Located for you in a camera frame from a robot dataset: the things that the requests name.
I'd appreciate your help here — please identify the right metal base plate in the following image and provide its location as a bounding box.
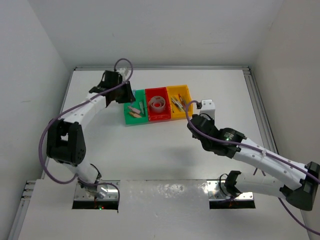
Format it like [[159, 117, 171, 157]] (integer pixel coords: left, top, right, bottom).
[[206, 178, 254, 202]]

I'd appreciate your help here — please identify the pink eraser stick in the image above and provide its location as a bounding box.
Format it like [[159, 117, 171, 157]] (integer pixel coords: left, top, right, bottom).
[[127, 106, 141, 114]]

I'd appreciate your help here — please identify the red ink pen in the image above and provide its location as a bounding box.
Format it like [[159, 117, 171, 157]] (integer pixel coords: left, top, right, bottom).
[[178, 94, 185, 105]]

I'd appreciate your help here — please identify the metal base plate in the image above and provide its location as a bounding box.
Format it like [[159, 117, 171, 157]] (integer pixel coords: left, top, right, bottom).
[[74, 180, 120, 201], [206, 178, 254, 202]]

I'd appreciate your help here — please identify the green eraser stick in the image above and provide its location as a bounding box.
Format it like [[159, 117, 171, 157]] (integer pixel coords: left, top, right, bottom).
[[139, 101, 145, 115]]

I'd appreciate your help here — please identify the yellow plastic bin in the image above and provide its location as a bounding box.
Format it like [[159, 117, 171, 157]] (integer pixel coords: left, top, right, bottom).
[[166, 85, 193, 120]]

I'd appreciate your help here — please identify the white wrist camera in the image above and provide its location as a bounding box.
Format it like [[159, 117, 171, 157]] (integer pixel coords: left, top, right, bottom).
[[196, 99, 216, 119], [117, 67, 129, 81]]

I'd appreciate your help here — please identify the red plastic bin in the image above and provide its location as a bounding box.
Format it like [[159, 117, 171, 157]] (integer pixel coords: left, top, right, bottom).
[[145, 87, 171, 122]]

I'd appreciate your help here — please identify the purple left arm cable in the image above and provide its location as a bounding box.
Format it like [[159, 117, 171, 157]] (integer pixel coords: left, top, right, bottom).
[[38, 58, 133, 208]]

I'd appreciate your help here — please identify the wide clear tape roll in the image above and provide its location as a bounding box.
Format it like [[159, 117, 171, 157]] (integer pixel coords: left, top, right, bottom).
[[149, 96, 166, 114]]

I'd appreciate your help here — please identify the aluminium frame rail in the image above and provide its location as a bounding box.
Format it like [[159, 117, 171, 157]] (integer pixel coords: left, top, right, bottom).
[[242, 67, 278, 154]]

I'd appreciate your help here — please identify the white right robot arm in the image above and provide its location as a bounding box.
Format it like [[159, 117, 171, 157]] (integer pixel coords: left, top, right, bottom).
[[187, 113, 320, 211]]

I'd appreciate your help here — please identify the small clear tape roll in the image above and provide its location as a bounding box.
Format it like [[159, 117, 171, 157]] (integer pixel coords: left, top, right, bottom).
[[152, 101, 163, 109]]

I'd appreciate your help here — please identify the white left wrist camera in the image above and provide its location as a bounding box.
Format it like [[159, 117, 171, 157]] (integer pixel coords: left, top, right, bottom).
[[117, 67, 129, 81]]

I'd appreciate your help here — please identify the orange eraser stick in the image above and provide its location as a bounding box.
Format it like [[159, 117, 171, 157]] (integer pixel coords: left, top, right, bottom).
[[128, 111, 142, 118]]

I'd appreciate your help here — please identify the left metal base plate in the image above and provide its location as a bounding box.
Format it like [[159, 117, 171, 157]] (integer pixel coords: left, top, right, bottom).
[[74, 180, 120, 201]]

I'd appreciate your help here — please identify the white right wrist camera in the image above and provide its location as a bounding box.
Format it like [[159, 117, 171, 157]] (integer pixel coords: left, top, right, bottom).
[[196, 99, 216, 119]]

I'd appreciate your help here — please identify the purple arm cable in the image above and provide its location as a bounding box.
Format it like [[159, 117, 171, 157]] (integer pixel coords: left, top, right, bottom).
[[38, 58, 133, 208], [184, 100, 320, 236]]

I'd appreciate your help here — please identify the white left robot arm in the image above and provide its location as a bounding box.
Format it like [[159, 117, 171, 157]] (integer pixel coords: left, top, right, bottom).
[[46, 68, 136, 192]]

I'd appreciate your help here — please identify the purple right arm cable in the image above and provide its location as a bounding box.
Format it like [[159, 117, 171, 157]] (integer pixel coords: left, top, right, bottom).
[[184, 100, 320, 236]]

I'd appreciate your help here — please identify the green plastic bin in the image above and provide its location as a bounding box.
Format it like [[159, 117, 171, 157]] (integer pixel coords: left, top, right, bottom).
[[124, 89, 149, 125]]

